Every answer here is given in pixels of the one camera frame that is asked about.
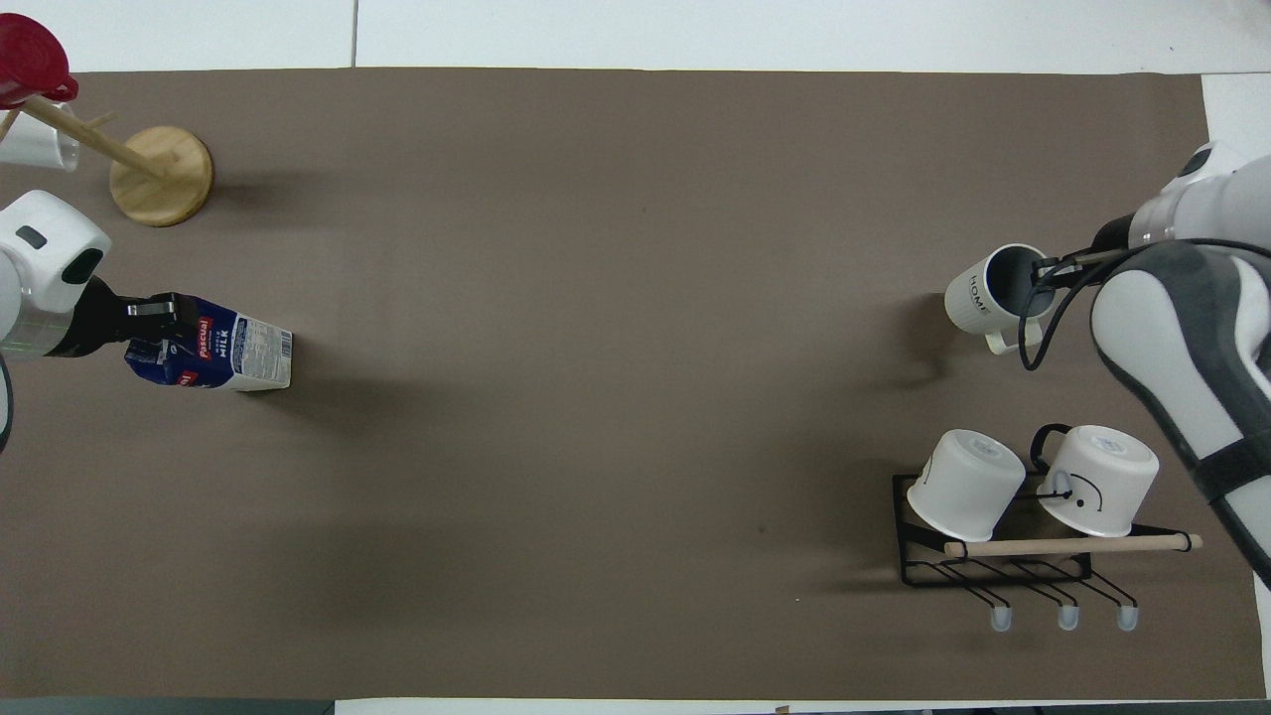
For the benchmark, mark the white cup with face print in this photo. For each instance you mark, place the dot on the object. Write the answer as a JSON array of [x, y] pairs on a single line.
[[1104, 479]]

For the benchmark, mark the blue and white milk carton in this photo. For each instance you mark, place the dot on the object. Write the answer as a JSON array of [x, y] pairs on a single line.
[[243, 356]]

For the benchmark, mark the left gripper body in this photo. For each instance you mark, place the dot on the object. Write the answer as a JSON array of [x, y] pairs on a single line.
[[91, 320]]

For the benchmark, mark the wooden mug tree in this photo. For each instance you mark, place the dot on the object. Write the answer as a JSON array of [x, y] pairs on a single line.
[[164, 179]]

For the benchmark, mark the red cup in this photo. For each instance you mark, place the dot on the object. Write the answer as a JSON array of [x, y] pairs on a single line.
[[30, 60]]

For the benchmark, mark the small white cup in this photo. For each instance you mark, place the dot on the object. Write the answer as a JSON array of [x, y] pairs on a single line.
[[40, 144]]

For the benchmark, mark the white cup with dark inside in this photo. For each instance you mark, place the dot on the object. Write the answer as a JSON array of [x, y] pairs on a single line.
[[978, 296]]

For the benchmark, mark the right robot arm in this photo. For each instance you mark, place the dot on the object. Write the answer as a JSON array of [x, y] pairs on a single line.
[[1182, 338]]

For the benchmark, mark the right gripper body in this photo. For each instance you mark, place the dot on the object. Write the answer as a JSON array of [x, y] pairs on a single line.
[[1114, 234]]

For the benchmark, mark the plain white cup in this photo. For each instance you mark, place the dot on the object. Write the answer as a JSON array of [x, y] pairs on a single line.
[[965, 485]]

